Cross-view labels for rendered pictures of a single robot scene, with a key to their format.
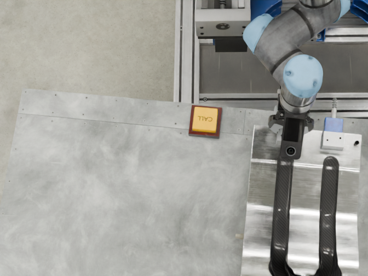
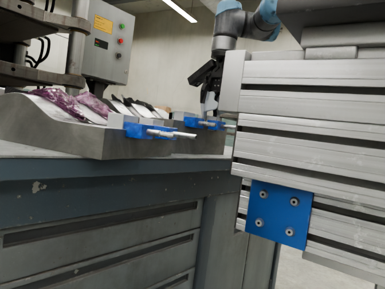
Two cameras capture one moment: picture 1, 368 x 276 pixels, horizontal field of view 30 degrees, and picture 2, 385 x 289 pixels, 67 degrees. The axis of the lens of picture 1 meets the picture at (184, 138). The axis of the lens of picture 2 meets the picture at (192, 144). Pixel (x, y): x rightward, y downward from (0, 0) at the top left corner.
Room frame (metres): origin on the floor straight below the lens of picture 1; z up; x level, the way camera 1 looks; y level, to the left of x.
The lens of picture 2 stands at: (0.72, -1.12, 0.87)
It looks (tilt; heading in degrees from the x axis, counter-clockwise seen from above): 3 degrees down; 111
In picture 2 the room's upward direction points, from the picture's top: 8 degrees clockwise
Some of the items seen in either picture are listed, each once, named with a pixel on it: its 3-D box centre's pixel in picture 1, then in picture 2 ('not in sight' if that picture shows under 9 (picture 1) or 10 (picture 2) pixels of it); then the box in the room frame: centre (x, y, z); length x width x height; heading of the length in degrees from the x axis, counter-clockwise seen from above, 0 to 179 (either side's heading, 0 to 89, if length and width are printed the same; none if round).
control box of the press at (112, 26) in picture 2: not in sight; (90, 140); (-0.41, 0.20, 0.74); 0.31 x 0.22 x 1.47; 72
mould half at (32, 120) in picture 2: not in sight; (57, 117); (0.16, -0.59, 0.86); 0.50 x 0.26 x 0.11; 179
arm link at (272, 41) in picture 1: (277, 39); (260, 24); (0.54, -0.23, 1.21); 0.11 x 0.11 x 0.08; 24
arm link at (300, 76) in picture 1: (300, 79); (228, 22); (0.45, -0.25, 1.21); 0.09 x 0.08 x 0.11; 24
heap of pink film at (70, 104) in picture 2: not in sight; (62, 100); (0.17, -0.58, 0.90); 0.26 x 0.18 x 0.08; 179
